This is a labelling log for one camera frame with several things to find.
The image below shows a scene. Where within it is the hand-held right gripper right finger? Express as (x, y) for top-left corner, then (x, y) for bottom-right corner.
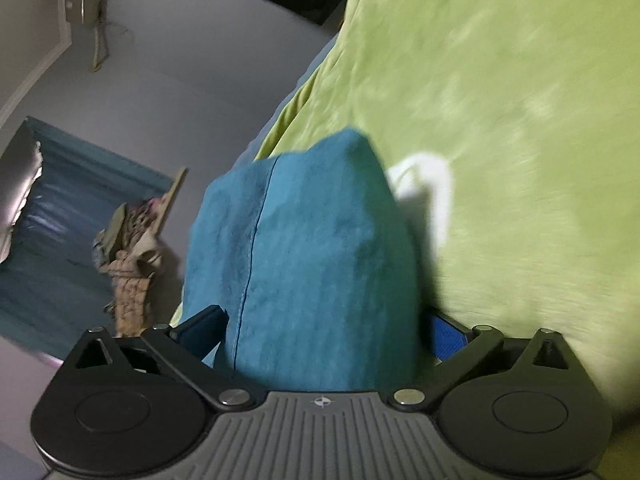
(387, 312), (582, 407)

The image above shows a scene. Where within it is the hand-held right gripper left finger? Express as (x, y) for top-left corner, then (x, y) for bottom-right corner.
(65, 305), (257, 409)

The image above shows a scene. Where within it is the teal hoodie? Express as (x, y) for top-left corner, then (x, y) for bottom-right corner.
(182, 127), (425, 394)

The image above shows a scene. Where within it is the green fleece blanket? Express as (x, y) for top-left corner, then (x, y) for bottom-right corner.
(170, 0), (640, 413)

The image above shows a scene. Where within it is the air conditioner pipe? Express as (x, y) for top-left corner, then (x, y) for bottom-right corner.
(89, 7), (110, 74)

